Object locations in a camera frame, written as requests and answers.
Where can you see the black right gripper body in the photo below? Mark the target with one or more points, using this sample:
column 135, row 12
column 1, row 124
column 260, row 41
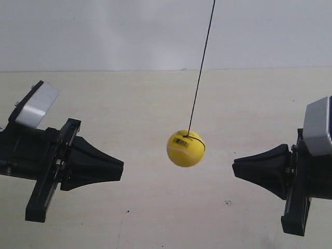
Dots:
column 311, row 178

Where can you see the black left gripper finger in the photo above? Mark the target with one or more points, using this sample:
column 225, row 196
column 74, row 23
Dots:
column 92, row 154
column 78, row 175

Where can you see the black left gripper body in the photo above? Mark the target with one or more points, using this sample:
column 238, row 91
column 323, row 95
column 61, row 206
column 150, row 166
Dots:
column 38, row 155

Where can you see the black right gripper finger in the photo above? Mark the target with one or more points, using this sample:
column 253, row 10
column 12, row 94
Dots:
column 279, row 153
column 274, row 180

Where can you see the yellow tennis ball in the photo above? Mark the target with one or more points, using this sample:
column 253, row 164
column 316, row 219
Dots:
column 185, row 148

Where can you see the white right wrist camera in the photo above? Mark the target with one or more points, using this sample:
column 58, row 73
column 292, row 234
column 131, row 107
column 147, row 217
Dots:
column 317, row 127

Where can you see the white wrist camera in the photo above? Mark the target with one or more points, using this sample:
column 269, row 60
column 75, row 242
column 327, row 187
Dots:
column 317, row 127
column 30, row 111

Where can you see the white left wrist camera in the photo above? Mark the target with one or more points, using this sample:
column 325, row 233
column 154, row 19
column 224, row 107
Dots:
column 30, row 111

